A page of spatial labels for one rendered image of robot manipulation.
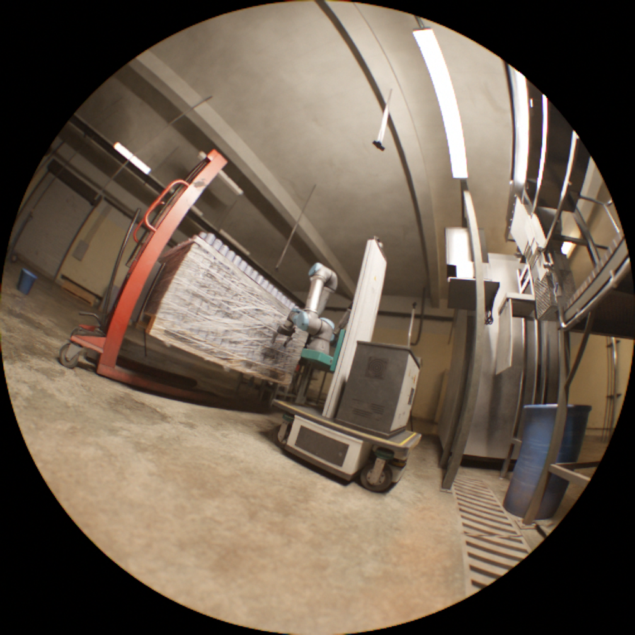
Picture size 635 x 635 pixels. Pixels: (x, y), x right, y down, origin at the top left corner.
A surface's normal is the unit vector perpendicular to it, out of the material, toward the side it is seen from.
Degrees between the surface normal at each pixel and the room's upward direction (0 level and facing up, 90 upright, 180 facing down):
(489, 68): 180
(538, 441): 92
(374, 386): 90
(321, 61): 180
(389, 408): 90
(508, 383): 90
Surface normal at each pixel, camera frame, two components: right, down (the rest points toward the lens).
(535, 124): -0.28, 0.92
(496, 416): -0.48, -0.39
